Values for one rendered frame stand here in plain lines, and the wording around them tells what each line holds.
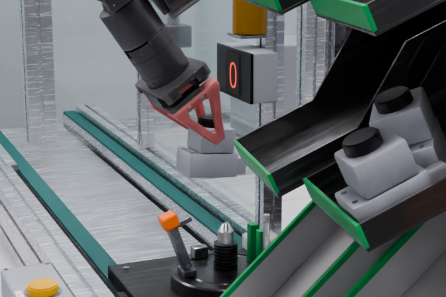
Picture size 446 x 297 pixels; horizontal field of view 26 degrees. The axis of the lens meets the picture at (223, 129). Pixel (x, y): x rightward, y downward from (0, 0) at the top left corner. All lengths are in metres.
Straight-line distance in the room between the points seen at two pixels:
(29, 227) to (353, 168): 0.87
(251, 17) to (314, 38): 0.77
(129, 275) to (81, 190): 0.59
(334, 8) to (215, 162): 0.46
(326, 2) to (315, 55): 1.36
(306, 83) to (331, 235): 1.12
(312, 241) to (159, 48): 0.28
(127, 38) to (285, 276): 0.32
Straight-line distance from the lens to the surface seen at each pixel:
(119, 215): 1.68
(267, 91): 1.34
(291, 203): 1.93
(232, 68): 1.38
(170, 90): 1.10
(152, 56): 1.11
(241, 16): 1.36
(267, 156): 0.94
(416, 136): 0.77
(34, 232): 1.48
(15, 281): 1.30
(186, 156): 1.16
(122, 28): 1.10
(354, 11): 0.70
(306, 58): 2.10
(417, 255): 0.88
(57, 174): 1.96
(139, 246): 1.53
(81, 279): 1.31
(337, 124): 0.94
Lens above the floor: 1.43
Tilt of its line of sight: 13 degrees down
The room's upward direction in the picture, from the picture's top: straight up
